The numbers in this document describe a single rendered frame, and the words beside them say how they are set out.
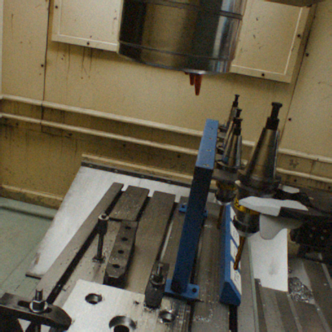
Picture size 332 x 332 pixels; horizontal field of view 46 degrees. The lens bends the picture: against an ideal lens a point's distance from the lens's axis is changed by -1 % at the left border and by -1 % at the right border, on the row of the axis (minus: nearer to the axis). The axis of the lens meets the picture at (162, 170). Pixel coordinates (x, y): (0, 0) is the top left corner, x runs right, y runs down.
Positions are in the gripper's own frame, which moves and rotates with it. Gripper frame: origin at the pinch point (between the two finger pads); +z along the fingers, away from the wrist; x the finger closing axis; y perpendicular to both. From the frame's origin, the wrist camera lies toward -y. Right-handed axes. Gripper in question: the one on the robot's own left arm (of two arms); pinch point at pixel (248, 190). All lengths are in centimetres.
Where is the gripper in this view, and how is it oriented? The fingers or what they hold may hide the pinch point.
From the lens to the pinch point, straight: 59.3
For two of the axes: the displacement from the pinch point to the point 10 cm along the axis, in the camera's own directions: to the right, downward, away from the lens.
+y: -1.7, 9.2, 3.6
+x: 1.5, -3.3, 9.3
